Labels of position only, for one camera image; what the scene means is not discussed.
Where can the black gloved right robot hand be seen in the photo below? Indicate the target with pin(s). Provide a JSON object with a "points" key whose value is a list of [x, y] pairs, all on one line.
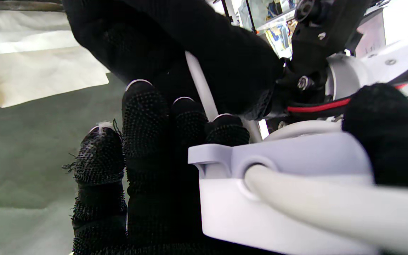
{"points": [[154, 177]]}

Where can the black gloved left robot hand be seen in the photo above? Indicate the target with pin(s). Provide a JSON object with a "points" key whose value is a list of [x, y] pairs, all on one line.
{"points": [[190, 32]]}

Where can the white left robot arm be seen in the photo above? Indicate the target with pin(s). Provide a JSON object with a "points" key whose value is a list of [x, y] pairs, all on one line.
{"points": [[395, 56]]}

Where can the beige sofa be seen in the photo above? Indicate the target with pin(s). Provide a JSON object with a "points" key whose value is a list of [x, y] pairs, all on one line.
{"points": [[30, 71]]}

